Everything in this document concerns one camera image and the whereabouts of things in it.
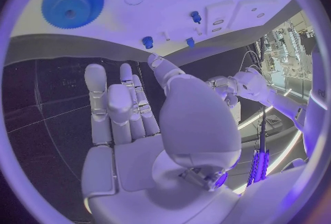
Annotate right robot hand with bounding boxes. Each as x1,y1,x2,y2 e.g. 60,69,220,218
81,52,244,224

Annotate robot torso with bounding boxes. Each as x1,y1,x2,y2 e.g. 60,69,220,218
301,41,330,159

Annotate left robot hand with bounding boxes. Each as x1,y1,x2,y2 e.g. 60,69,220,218
205,74,239,109

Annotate workshop equipment rack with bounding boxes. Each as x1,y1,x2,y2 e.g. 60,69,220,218
255,14,316,85

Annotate white cable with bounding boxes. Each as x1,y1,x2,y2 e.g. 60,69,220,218
238,50,263,76

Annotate white task board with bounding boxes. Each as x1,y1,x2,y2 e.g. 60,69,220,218
9,0,305,62

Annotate small blue toothed peg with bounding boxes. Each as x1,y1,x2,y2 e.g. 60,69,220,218
141,36,154,50

